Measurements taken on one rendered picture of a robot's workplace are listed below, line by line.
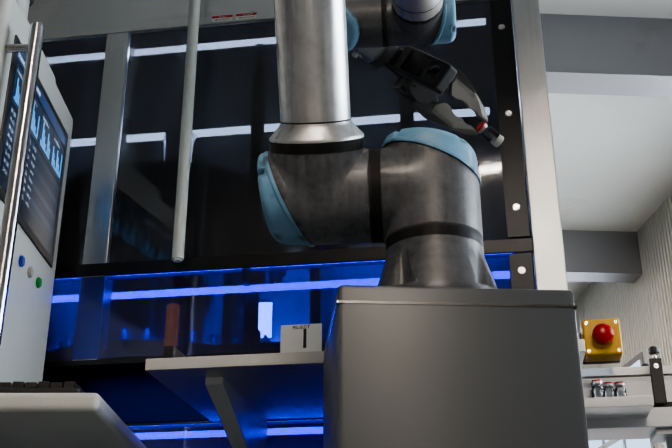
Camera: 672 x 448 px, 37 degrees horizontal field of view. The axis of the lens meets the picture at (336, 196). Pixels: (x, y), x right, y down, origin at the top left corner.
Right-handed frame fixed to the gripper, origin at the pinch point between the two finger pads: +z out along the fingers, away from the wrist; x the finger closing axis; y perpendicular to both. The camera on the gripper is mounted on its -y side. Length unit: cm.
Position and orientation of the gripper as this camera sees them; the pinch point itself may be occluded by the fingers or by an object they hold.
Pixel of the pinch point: (477, 123)
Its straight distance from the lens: 169.6
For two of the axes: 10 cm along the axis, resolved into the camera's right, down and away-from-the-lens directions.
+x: -6.2, 7.9, 0.1
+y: -1.7, -1.4, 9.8
